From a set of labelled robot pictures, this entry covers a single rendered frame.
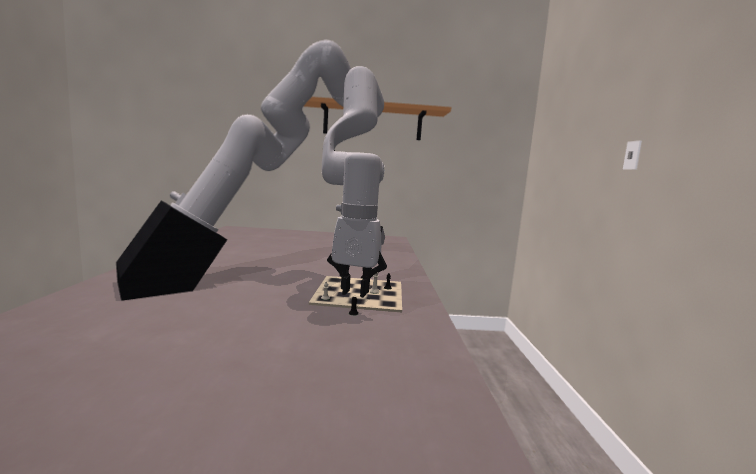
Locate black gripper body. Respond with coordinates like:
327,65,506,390
332,216,381,268

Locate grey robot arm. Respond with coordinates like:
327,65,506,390
170,40,384,233

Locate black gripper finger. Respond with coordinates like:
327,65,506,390
360,250,387,298
327,253,351,295

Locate black and cream chessboard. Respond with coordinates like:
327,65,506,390
309,276,402,312

